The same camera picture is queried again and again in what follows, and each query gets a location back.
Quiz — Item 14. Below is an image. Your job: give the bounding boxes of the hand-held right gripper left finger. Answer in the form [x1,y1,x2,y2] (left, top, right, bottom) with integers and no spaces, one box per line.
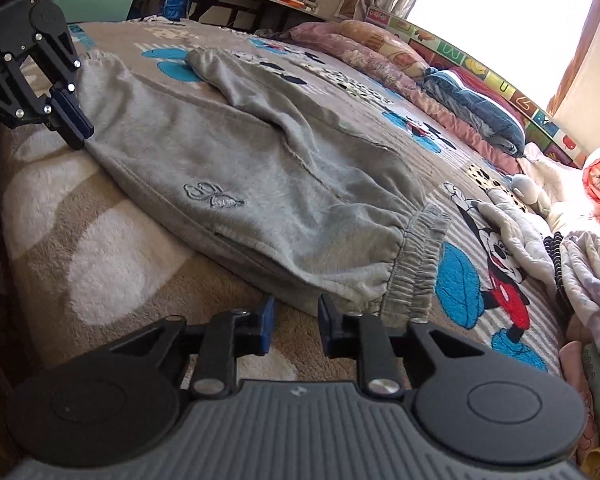
[110,295,278,401]

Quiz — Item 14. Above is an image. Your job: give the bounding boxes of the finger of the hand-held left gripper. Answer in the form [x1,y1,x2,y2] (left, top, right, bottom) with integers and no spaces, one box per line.
[0,51,64,134]
[33,29,96,151]

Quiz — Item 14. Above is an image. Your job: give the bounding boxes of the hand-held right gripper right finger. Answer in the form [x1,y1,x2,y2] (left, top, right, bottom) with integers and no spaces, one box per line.
[317,293,487,399]

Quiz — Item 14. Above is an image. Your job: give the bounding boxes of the grey sweatpants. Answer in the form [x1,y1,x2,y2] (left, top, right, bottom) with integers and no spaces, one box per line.
[72,47,453,328]

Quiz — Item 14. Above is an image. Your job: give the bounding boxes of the pile of folded clothes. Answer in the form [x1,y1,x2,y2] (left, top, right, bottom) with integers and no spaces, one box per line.
[557,230,600,466]

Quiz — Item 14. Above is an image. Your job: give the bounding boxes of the cartoon mouse printed blanket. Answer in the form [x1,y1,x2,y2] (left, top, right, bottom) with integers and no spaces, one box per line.
[0,20,576,411]

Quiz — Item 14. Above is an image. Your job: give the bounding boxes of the blue plastic bag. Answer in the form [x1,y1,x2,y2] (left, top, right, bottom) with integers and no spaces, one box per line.
[162,0,195,21]

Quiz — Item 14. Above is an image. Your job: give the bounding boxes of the white grey fleece garment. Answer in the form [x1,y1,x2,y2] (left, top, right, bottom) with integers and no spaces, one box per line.
[480,197,561,291]

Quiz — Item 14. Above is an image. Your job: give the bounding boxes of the dark framed desk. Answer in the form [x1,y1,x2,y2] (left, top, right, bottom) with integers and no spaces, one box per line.
[184,0,328,36]

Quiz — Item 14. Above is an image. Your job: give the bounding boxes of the black white striped garment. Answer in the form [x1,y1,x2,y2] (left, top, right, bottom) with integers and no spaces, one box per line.
[542,232,576,311]

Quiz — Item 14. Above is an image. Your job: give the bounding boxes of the grey plush toy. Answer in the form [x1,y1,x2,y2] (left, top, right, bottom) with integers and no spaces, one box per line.
[509,172,551,206]

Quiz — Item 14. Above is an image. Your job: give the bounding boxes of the blue striped folded quilt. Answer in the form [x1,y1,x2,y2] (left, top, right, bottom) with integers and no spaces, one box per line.
[422,66,528,157]

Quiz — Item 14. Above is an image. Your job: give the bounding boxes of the white fluffy blanket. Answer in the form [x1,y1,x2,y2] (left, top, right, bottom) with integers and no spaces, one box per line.
[522,142,600,241]

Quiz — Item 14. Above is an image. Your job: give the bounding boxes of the orange floral pillow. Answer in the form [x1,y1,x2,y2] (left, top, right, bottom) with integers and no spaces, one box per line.
[337,19,431,81]

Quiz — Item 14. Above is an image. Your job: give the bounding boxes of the colourful picture-tile headboard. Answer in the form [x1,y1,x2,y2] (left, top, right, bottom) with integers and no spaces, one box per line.
[365,5,588,168]

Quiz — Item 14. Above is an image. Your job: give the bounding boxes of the bright window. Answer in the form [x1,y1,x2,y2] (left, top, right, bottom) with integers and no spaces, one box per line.
[405,0,600,106]

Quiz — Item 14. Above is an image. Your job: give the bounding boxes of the orange brown curtain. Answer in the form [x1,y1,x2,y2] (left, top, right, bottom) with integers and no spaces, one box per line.
[547,0,600,116]

